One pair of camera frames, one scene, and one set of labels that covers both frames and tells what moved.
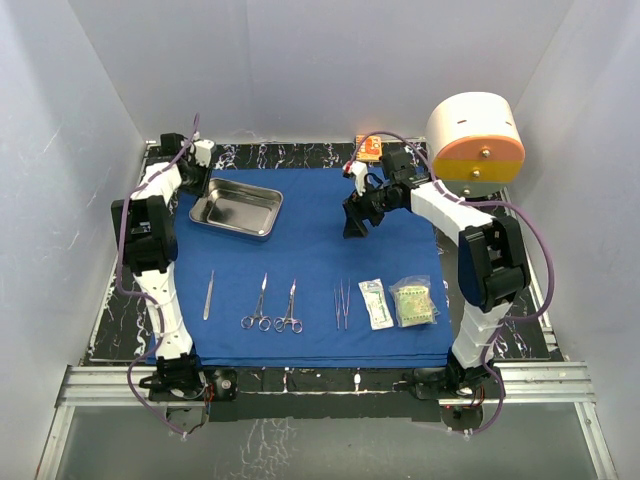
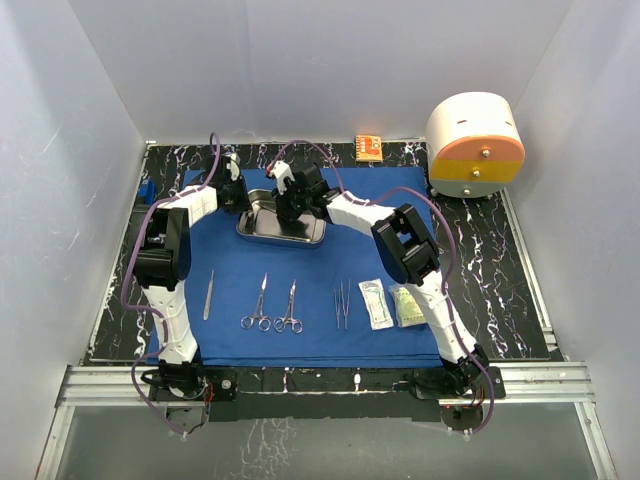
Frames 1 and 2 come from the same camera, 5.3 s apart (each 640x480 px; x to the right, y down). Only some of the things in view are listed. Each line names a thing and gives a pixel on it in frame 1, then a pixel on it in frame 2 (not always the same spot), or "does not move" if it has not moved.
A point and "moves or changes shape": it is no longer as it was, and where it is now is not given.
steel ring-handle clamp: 264,322 does not move
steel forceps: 345,311 does not move
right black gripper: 356,209 → 281,203
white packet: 377,304 does not move
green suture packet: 413,301 does not move
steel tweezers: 337,307 does not move
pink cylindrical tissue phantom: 475,144 does not move
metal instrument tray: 242,209 moves or changes shape
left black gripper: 205,172 → 245,204
